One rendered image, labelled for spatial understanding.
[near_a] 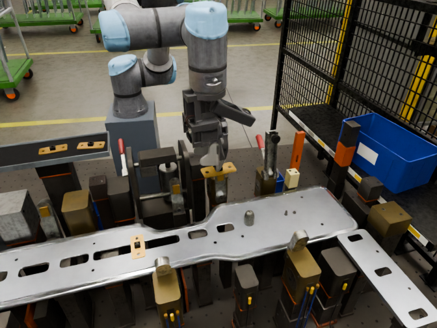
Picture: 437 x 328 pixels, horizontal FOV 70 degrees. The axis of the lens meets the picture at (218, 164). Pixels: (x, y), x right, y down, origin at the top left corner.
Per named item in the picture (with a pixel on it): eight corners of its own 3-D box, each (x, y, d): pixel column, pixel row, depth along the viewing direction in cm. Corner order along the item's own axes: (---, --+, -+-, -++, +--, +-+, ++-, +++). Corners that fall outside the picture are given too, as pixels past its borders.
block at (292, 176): (278, 246, 128) (291, 175, 106) (274, 239, 130) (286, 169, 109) (286, 244, 128) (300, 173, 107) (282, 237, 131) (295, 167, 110)
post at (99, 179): (114, 267, 119) (88, 186, 96) (113, 256, 123) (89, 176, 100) (127, 263, 121) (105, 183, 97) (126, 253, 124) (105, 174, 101)
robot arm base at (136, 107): (115, 104, 143) (110, 83, 137) (149, 102, 145) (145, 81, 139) (111, 120, 131) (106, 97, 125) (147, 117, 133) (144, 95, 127)
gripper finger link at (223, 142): (213, 153, 74) (212, 120, 69) (220, 152, 74) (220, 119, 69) (221, 164, 70) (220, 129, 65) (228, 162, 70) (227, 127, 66)
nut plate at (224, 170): (205, 178, 75) (205, 174, 74) (199, 169, 78) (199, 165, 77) (237, 170, 77) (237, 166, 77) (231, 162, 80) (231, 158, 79)
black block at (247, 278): (240, 353, 95) (245, 299, 78) (230, 322, 102) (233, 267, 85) (257, 348, 96) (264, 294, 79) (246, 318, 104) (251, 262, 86)
